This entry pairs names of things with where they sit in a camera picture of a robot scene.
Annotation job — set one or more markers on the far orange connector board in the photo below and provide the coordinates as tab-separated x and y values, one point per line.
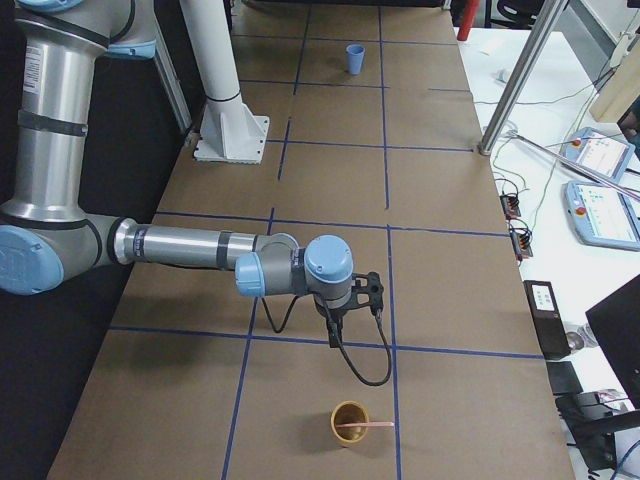
510	205

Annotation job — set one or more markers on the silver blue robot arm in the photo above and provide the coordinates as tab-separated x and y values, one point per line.
46	238

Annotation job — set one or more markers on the far teach pendant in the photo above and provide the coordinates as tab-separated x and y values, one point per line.
607	154

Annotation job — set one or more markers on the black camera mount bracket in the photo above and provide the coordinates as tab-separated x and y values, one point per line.
366	291

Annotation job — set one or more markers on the long metal rod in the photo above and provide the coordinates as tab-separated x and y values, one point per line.
589	173

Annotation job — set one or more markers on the pink chopsticks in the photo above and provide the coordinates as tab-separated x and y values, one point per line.
370	424

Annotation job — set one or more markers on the black box with label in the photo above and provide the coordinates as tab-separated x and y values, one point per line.
546	319

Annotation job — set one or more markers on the teach pendant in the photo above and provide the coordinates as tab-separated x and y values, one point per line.
601	216
607	154

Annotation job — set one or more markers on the orange connector board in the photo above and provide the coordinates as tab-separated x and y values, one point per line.
521	242
510	205

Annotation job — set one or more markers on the near teach pendant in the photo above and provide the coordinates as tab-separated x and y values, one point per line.
601	216

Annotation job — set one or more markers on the near orange connector board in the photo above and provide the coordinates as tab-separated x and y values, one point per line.
521	242

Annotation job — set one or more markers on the blue plastic cup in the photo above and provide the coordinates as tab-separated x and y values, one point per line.
355	54

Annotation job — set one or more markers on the black monitor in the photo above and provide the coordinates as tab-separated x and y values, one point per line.
615	324

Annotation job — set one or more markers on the yellow brown cup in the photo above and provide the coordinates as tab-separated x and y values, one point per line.
349	411

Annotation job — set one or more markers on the aluminium frame post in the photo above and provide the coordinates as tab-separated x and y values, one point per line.
537	38

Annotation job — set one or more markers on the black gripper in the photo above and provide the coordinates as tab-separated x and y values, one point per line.
336	315

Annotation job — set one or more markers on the white pillar with base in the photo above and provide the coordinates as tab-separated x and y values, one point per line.
229	131

